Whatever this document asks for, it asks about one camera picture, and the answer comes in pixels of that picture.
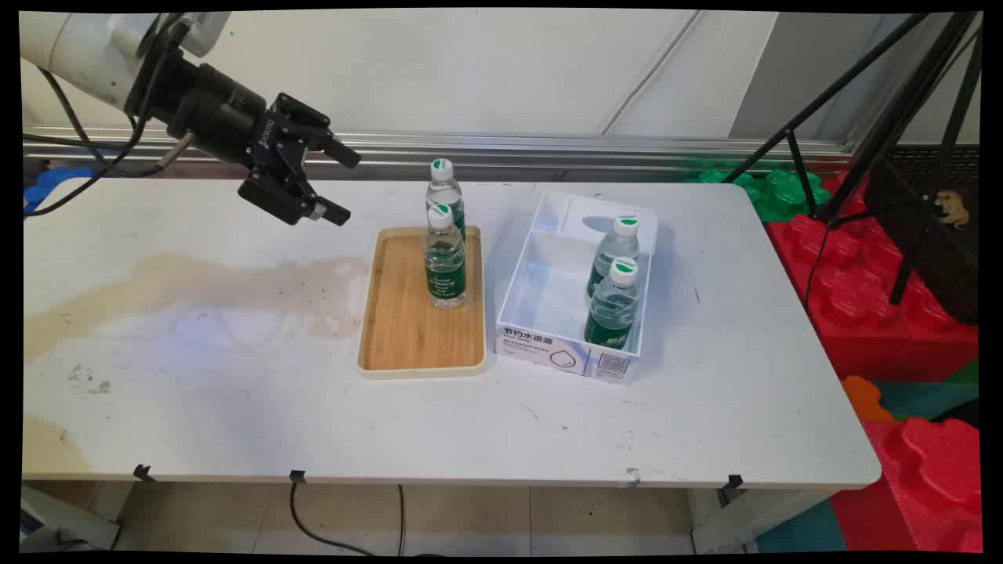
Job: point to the black mesh crate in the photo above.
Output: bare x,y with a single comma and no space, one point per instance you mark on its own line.
952,266

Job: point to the aluminium rail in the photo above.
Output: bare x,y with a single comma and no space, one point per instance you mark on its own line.
548,149

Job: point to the water bottle green label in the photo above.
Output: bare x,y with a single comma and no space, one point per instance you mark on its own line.
619,244
443,188
445,266
613,313

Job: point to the green foam block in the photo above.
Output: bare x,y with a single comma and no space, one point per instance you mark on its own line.
776,192

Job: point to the small brown animal figure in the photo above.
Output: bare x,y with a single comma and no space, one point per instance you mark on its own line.
952,207

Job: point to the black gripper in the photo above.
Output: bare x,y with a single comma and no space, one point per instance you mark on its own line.
227,117

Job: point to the white table leg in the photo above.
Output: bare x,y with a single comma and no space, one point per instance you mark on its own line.
744,521
70,517

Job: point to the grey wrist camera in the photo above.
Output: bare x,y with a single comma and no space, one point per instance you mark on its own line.
208,30

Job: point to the black tripod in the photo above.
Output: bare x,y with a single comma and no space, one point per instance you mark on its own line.
901,117

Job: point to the red foam block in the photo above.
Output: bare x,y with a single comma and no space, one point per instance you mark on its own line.
932,486
862,298

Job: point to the blue foam block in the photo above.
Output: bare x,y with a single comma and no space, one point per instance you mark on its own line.
51,186

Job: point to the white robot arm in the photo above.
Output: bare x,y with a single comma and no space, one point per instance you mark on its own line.
74,51

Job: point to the bamboo tray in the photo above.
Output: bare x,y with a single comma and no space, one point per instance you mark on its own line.
407,329

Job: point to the teal foam mat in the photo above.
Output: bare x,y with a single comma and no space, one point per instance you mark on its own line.
807,529

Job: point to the orange foam piece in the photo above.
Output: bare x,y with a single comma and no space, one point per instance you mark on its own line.
864,398

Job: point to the white cardboard box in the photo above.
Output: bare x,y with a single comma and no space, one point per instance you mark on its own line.
548,313

